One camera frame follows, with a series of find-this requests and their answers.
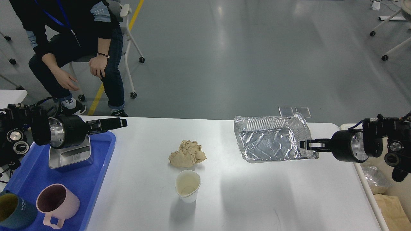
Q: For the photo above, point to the person's left hand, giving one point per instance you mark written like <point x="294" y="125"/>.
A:
<point x="97" y="66"/>

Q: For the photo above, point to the brown paper in bin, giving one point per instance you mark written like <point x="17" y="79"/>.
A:
<point x="393" y="213"/>

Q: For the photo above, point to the pink mug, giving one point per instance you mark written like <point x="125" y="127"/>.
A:
<point x="57" y="203"/>

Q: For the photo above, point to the brown paper ball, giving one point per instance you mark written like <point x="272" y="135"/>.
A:
<point x="188" y="154"/>

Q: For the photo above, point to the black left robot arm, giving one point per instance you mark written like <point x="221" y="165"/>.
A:
<point x="15" y="119"/>

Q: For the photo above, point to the crumpled clear plastic in bin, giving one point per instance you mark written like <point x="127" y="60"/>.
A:
<point x="376" y="180"/>

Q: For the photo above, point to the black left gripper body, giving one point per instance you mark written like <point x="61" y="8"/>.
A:
<point x="67" y="131"/>

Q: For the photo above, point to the clear floor plate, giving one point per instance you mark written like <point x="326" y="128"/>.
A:
<point x="304" y="111"/>
<point x="286" y="111"/>

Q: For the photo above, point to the white paper cup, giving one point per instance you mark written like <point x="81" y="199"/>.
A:
<point x="187" y="185"/>

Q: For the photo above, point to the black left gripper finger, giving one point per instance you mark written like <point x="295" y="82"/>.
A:
<point x="104" y="125"/>

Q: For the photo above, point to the square stainless steel tray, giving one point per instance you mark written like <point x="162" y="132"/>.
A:
<point x="71" y="158"/>

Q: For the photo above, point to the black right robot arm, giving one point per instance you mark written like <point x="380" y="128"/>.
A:
<point x="365" y="139"/>

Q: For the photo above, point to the clear floor plate left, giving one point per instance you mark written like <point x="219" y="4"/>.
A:
<point x="286" y="111"/>

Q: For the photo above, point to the blue plastic tray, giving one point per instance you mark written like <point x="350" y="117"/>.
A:
<point x="85" y="182"/>

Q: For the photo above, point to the aluminium foil tray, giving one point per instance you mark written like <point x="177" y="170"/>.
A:
<point x="272" y="138"/>

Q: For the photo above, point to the wooden block with hole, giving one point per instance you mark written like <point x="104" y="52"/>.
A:
<point x="40" y="123"/>

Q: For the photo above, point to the person's right hand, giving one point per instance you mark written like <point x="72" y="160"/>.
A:
<point x="65" y="79"/>

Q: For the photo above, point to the small white side table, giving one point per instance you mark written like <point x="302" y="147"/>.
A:
<point x="11" y="97"/>

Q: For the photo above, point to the teal mug yellow inside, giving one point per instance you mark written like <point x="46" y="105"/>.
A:
<point x="15" y="212"/>

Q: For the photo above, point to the seated person in black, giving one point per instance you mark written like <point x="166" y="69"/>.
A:
<point x="62" y="31"/>

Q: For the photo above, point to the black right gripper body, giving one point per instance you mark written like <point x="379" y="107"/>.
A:
<point x="348" y="146"/>

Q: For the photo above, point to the white plastic bin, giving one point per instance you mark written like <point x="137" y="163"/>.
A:
<point x="402" y="189"/>

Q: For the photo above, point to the clear floor plate right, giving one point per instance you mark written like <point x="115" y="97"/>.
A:
<point x="304" y="111"/>

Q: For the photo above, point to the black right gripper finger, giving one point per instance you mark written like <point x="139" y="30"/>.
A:
<point x="318" y="145"/>

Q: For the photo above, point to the white rolling chair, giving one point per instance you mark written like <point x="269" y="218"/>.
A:
<point x="122" y="13"/>

